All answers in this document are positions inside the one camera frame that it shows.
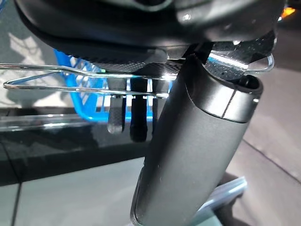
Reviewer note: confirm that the blue plastic shopping basket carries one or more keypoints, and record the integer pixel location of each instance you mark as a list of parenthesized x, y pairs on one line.
[(81, 103)]

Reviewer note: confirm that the small orange object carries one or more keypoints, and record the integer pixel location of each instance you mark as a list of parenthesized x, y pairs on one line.
[(287, 11)]

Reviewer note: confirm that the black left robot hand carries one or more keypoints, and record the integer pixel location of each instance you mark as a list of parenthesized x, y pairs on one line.
[(200, 153)]

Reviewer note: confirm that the dark end shelf unit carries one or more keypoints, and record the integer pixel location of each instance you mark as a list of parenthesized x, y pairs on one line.
[(225, 195)]

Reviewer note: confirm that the dark shelf board clear strip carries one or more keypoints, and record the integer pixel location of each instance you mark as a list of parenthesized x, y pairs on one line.
[(47, 146)]

